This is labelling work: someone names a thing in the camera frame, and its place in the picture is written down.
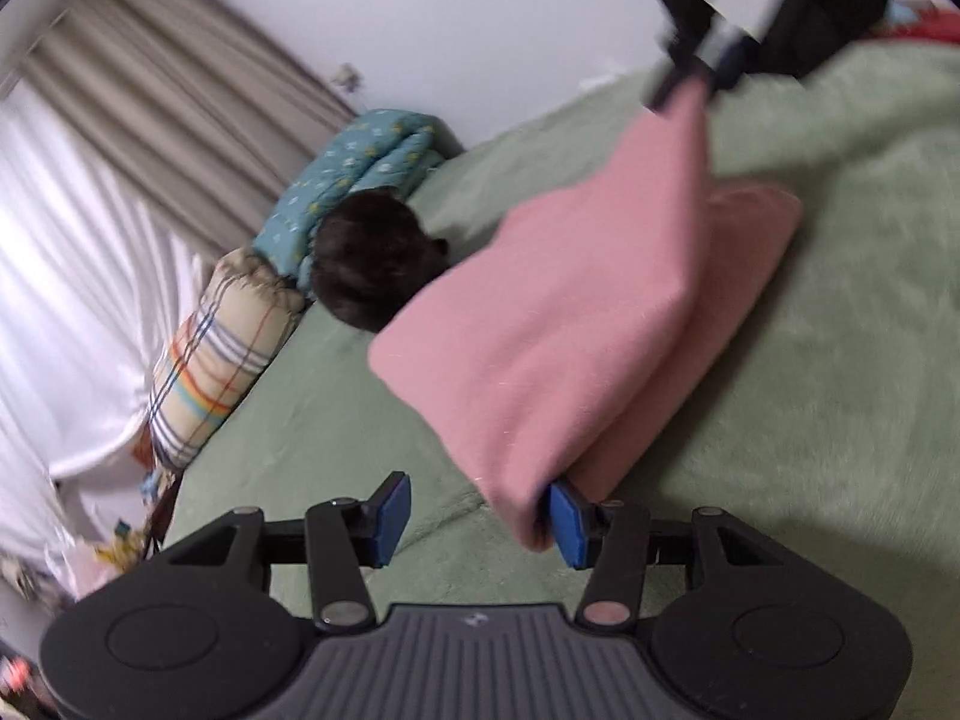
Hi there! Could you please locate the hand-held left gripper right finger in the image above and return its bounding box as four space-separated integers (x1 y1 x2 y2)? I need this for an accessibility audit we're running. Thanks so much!
547 480 792 631

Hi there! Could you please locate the black cat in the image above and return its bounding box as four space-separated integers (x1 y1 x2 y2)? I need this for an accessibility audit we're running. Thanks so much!
309 191 451 335

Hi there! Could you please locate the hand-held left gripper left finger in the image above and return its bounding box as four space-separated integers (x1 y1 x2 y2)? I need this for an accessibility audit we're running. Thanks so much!
154 471 413 631

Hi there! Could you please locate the green fleece blanket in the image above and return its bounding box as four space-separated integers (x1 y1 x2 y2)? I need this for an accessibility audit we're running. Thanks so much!
161 37 960 720

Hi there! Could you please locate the white plastic bag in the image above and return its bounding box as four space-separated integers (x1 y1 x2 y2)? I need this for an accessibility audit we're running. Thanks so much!
41 517 155 605

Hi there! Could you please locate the white curtain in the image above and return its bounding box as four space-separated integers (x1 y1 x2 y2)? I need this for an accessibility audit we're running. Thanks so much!
0 79 218 563

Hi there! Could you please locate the striped beige curtain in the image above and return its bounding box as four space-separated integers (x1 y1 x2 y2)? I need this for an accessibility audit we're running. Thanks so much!
19 0 357 252

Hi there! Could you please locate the pink sweatshirt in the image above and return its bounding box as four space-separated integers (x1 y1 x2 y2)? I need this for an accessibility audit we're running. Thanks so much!
367 75 805 552

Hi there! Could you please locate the teal patterned quilt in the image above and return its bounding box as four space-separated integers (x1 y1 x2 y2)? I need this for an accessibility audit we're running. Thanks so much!
253 109 451 301

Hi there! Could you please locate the plaid rolled quilt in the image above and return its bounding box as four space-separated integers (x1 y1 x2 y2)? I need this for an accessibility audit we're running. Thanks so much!
146 246 308 473

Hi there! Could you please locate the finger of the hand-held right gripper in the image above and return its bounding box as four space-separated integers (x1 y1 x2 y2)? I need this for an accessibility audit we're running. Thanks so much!
646 52 695 113
701 34 752 92

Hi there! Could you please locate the red cloth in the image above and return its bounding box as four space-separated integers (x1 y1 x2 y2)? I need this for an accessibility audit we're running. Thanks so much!
870 6 960 46

